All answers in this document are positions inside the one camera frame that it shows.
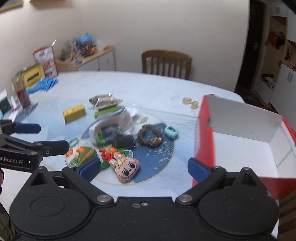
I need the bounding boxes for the round floral coin pouch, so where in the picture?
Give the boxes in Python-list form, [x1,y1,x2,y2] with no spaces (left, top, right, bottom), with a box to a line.
[64,146,98,167]

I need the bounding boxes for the orange red toy pieces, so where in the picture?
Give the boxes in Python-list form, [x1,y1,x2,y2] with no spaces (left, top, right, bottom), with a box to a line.
[99,147,118,170]

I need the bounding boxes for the bunny doll face keychain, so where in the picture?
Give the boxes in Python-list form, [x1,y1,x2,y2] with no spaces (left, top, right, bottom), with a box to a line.
[109,156,140,183]

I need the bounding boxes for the yellow rectangular block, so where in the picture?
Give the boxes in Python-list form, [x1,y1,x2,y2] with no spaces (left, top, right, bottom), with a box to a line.
[63,104,86,123]

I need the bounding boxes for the white pouch package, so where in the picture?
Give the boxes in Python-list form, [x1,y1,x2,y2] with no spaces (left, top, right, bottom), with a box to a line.
[88,108,135,146]

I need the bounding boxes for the red white cardboard box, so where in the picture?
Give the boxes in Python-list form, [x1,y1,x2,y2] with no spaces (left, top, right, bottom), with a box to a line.
[195,95,295,199]

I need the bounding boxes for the teal small round device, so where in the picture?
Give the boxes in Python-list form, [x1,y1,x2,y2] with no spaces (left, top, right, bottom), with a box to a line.
[164,126,179,140]

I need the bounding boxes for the brown beaded bracelet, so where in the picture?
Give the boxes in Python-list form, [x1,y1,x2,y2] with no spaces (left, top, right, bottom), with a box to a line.
[137,124,164,147]

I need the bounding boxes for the gold foil snack bag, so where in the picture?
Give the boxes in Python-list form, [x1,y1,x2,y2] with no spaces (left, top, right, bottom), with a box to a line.
[88,92,122,110]

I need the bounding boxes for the green stick package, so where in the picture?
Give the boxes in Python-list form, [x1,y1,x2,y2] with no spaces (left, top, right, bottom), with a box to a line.
[93,105,119,118]

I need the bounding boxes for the brown carton box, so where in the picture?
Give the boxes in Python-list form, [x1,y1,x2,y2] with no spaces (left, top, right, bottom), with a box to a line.
[11,75,31,109]

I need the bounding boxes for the blue cloth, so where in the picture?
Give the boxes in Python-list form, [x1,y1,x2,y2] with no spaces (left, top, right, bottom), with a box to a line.
[27,78,58,94]

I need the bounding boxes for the yellow tissue box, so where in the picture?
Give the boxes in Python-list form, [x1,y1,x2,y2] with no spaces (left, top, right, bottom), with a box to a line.
[21,64,45,89]

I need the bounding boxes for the beige round piece right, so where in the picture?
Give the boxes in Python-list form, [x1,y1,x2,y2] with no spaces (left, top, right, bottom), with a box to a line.
[191,101,199,109]

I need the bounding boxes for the beige round piece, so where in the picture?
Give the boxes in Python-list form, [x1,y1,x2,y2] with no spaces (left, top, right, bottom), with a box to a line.
[191,101,199,109]
[182,97,192,104]

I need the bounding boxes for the beige round piece left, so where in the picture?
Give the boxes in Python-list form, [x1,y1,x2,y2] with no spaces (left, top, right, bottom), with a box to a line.
[182,97,192,104]

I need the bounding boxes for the red white snack bag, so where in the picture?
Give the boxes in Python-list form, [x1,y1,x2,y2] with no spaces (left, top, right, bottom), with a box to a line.
[33,40,58,78]

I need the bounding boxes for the wooden white side cabinet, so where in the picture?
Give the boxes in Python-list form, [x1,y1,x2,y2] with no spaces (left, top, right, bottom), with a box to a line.
[55,46,116,73]

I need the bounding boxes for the blue round toy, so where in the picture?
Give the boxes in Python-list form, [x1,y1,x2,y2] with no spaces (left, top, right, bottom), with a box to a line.
[78,33,93,46]

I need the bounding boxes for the brown wooden chair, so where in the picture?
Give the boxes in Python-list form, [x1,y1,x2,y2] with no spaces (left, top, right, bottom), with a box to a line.
[142,49,193,80]

